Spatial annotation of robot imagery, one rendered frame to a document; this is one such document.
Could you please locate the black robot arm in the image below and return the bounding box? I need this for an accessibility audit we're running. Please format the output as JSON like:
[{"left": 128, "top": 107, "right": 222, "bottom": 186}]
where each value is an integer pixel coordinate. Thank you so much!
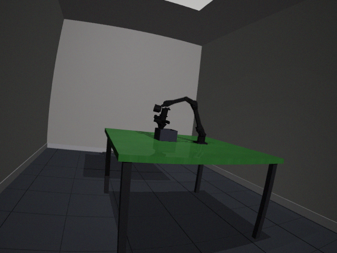
[{"left": 153, "top": 97, "right": 206, "bottom": 143}]

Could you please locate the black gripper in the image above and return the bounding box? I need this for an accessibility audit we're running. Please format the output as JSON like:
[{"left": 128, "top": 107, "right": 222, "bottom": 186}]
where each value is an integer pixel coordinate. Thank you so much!
[{"left": 154, "top": 113, "right": 170, "bottom": 130}]

